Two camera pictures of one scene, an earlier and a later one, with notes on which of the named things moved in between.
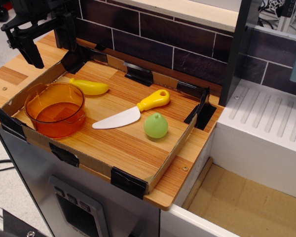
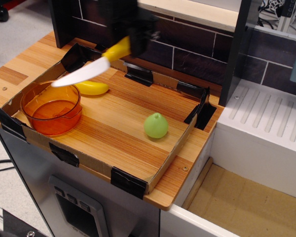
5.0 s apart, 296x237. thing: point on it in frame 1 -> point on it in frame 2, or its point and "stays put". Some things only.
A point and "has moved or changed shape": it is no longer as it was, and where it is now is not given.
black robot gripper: (65, 35) -> (126, 17)
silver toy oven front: (75, 202) stays put
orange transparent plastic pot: (56, 110) has moved or changed shape
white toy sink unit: (250, 181) stays put
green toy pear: (156, 126) stays put
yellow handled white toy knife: (130, 115) -> (122, 48)
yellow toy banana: (90, 88) stays put
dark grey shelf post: (245, 16) stays put
